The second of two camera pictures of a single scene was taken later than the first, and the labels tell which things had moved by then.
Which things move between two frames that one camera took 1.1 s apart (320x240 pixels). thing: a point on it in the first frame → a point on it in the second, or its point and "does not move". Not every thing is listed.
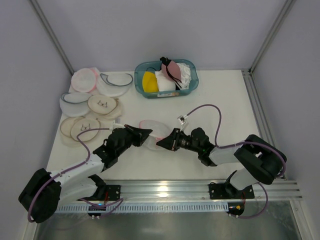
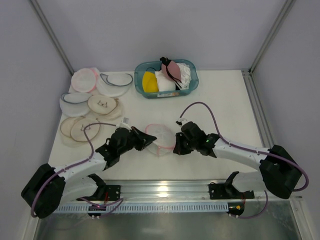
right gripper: (175, 139) → (183, 142)
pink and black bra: (171, 70) does not move
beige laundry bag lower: (70, 126) does not move
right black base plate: (224, 191) does not move
